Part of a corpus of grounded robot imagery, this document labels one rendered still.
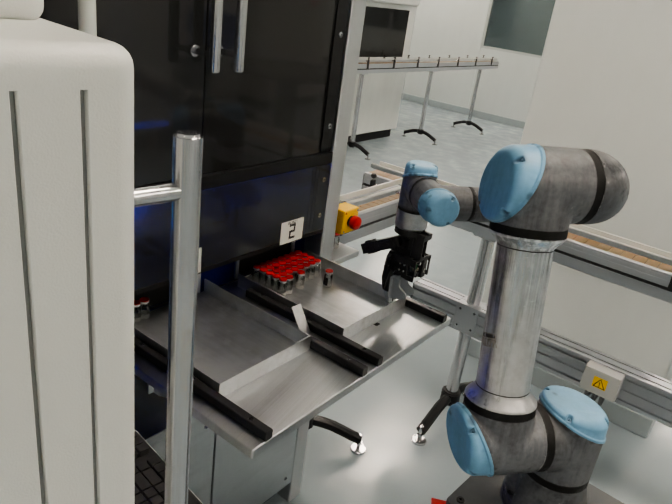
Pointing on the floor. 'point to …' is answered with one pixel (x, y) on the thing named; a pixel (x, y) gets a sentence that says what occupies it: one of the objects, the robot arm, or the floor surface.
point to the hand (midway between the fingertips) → (388, 299)
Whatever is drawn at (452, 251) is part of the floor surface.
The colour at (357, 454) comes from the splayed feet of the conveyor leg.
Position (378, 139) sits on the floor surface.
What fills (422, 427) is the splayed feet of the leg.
